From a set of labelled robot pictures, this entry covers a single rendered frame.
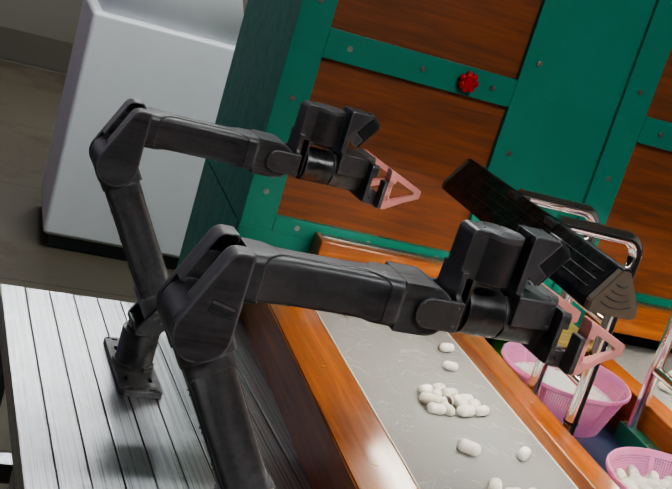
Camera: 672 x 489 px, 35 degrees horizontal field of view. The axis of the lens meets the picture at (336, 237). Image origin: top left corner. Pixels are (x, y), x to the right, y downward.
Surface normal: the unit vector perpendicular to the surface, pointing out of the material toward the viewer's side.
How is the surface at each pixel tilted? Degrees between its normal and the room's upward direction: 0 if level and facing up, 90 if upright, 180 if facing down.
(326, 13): 90
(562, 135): 90
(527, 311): 90
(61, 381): 0
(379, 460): 0
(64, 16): 90
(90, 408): 0
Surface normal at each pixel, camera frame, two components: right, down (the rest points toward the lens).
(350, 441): 0.29, -0.93
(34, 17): 0.33, 0.34
